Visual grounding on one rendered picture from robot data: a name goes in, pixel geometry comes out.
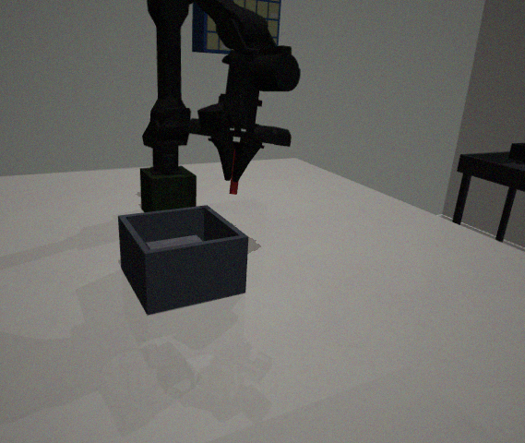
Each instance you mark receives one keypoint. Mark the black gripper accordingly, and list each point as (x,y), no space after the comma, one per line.
(250,140)

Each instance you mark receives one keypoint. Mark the dark red peg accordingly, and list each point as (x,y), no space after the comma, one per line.
(234,185)

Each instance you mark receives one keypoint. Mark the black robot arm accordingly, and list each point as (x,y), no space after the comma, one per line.
(255,62)

